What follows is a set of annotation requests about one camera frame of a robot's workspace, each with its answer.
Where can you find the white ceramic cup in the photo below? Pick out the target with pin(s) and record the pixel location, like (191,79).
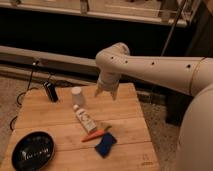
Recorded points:
(77,96)

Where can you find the metal rod stand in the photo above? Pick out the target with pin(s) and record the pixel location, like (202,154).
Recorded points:
(177,16)

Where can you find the black eraser block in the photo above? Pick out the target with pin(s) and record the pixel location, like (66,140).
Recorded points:
(51,92)

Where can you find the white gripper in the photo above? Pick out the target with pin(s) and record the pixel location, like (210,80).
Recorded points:
(108,81)

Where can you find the white tube with cap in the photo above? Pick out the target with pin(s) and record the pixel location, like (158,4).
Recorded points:
(85,119)

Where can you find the wooden cutting board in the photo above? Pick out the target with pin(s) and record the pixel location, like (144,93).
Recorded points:
(123,116)

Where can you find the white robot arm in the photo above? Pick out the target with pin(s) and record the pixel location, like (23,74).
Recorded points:
(189,75)

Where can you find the black round bowl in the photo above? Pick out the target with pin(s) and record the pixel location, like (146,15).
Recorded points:
(33,151)

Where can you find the blue cloth piece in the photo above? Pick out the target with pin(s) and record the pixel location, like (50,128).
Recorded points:
(105,145)

